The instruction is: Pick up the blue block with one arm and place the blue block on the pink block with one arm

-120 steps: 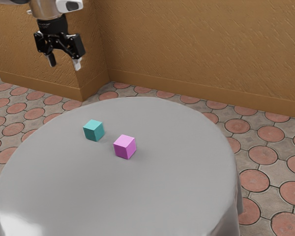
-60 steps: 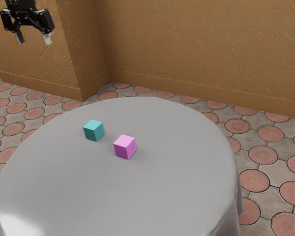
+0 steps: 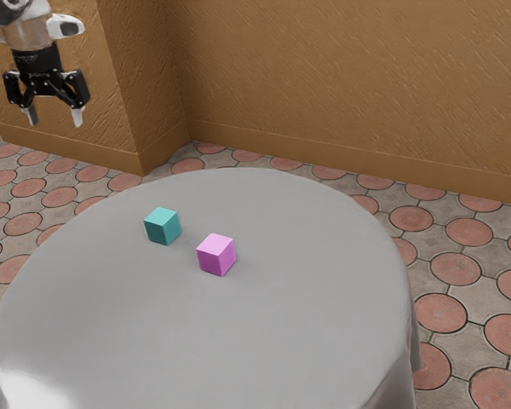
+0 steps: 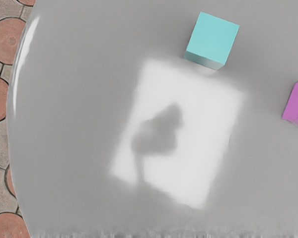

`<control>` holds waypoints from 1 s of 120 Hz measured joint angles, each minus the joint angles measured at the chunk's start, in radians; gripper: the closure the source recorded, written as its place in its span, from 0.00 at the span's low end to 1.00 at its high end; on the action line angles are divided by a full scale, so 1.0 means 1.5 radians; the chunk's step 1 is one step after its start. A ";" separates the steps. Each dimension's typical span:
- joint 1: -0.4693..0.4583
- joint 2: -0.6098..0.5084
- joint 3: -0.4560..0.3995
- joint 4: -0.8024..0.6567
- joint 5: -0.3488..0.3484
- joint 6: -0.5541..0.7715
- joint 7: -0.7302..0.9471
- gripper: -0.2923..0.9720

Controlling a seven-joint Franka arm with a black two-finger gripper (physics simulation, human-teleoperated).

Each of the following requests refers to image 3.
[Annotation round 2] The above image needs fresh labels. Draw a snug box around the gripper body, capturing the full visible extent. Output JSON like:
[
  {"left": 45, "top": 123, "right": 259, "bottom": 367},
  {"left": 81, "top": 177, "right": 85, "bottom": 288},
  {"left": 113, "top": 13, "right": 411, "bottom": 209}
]
[{"left": 9, "top": 43, "right": 67, "bottom": 99}]

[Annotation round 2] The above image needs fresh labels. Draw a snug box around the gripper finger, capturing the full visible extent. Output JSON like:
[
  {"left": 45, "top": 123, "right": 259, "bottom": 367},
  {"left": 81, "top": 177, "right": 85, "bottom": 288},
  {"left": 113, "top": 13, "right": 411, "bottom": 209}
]
[
  {"left": 2, "top": 70, "right": 41, "bottom": 128},
  {"left": 50, "top": 67, "right": 91, "bottom": 129}
]

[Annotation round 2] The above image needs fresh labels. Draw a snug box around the teal block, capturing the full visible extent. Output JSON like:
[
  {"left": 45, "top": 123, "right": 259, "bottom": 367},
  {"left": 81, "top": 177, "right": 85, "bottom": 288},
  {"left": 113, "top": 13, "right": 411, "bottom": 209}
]
[{"left": 142, "top": 206, "right": 183, "bottom": 246}]

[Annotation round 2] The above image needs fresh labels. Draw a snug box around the pink block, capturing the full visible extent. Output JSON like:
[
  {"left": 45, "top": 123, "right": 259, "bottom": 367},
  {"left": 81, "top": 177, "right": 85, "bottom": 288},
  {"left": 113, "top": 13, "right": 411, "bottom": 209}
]
[{"left": 195, "top": 233, "right": 238, "bottom": 278}]

